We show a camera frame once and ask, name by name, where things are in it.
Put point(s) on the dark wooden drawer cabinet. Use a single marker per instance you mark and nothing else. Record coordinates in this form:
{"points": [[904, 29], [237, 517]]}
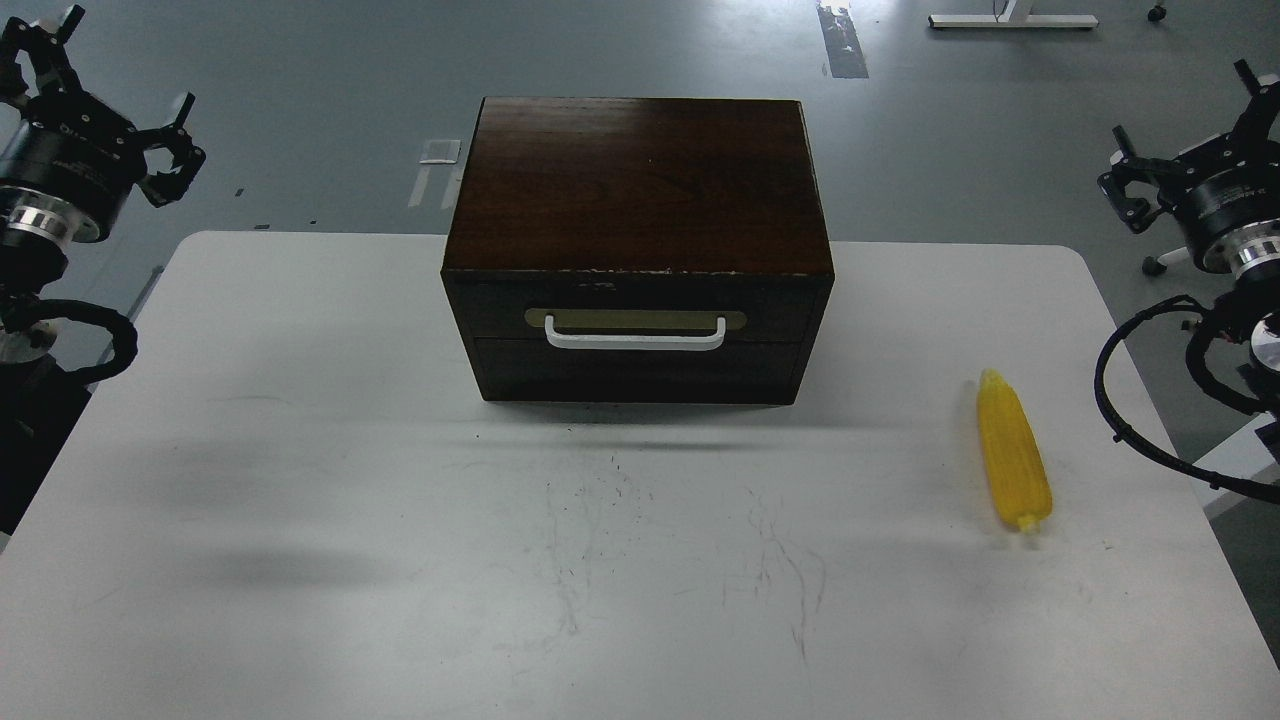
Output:
{"points": [[635, 203]]}

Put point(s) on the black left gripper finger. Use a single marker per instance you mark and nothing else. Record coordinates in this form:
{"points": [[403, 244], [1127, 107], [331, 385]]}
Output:
{"points": [[45, 50], [164, 187]]}

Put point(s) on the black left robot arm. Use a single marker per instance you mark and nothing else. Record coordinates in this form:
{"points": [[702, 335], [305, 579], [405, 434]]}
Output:
{"points": [[37, 233]]}

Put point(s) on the grey floor tape strip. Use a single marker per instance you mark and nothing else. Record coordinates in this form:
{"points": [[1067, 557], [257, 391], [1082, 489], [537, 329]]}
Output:
{"points": [[845, 56]]}

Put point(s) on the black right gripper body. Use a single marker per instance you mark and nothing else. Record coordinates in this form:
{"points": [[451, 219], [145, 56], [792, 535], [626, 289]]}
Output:
{"points": [[1227, 207]]}

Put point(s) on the yellow corn cob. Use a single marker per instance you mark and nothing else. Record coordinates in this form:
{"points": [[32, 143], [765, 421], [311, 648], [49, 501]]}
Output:
{"points": [[1016, 479]]}

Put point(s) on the wooden drawer with white handle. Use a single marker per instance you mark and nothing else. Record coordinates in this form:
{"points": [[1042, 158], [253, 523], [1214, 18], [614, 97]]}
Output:
{"points": [[750, 353]]}

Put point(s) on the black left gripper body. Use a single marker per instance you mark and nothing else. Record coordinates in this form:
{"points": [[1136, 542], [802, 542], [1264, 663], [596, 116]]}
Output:
{"points": [[75, 149]]}

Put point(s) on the white office chair base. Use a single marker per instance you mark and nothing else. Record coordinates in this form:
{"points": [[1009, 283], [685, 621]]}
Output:
{"points": [[1154, 266]]}

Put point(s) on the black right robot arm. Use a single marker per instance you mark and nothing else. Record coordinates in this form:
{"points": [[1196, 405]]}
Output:
{"points": [[1245, 314]]}

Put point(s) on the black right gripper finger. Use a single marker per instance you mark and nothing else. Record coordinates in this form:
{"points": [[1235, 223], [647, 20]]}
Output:
{"points": [[1141, 189], [1253, 125]]}

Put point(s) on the white desk leg base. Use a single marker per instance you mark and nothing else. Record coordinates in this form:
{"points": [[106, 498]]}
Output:
{"points": [[1013, 15]]}

